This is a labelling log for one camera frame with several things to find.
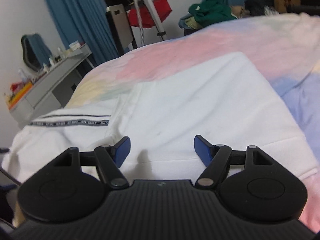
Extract green garment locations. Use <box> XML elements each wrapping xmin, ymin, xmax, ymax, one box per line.
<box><xmin>188</xmin><ymin>0</ymin><xmax>238</xmax><ymax>27</ymax></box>

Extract white patterned cloth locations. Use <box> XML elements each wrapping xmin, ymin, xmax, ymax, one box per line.
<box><xmin>264</xmin><ymin>5</ymin><xmax>279</xmax><ymax>16</ymax></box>

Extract garment steamer stand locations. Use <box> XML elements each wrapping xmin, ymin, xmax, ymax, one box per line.
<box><xmin>126</xmin><ymin>0</ymin><xmax>167</xmax><ymax>48</ymax></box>

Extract grey upright board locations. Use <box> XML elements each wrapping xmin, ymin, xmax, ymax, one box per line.
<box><xmin>106</xmin><ymin>4</ymin><xmax>138</xmax><ymax>54</ymax></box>

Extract grey vanity desk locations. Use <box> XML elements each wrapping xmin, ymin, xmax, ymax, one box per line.
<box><xmin>9</xmin><ymin>42</ymin><xmax>93</xmax><ymax>128</ymax></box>

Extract wavy framed mirror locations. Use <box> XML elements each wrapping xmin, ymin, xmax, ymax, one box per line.
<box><xmin>21</xmin><ymin>33</ymin><xmax>52</xmax><ymax>71</ymax></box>

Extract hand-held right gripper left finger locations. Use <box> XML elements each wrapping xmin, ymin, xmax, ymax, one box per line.
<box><xmin>34</xmin><ymin>136</ymin><xmax>131</xmax><ymax>189</ymax></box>

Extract orange box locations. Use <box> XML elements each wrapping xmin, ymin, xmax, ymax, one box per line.
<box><xmin>8</xmin><ymin>82</ymin><xmax>33</xmax><ymax>110</ymax></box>

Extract white pants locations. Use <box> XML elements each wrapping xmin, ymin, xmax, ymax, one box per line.
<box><xmin>1</xmin><ymin>52</ymin><xmax>318</xmax><ymax>228</ymax></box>

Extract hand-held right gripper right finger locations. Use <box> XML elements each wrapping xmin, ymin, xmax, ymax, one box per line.
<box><xmin>194</xmin><ymin>134</ymin><xmax>292</xmax><ymax>188</ymax></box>

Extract person's dark clothing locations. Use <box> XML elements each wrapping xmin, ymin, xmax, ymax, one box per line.
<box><xmin>0</xmin><ymin>184</ymin><xmax>19</xmax><ymax>233</ymax></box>

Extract black clothing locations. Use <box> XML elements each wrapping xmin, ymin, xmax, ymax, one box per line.
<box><xmin>244</xmin><ymin>0</ymin><xmax>275</xmax><ymax>18</ymax></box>

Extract black cable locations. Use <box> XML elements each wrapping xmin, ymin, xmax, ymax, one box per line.
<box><xmin>0</xmin><ymin>166</ymin><xmax>20</xmax><ymax>187</ymax></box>

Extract pale clothes heap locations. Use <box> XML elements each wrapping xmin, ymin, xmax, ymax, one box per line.
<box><xmin>178</xmin><ymin>14</ymin><xmax>200</xmax><ymax>30</ymax></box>

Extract red cloth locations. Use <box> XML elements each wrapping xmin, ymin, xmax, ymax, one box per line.
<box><xmin>127</xmin><ymin>0</ymin><xmax>173</xmax><ymax>28</ymax></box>

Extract brown paper bag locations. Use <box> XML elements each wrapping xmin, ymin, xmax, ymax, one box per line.
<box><xmin>273</xmin><ymin>0</ymin><xmax>301</xmax><ymax>13</ymax></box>

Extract pastel bed blanket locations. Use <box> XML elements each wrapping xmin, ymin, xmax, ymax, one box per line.
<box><xmin>65</xmin><ymin>12</ymin><xmax>320</xmax><ymax>233</ymax></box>

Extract beige cloth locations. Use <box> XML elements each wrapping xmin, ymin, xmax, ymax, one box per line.
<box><xmin>229</xmin><ymin>4</ymin><xmax>249</xmax><ymax>18</ymax></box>

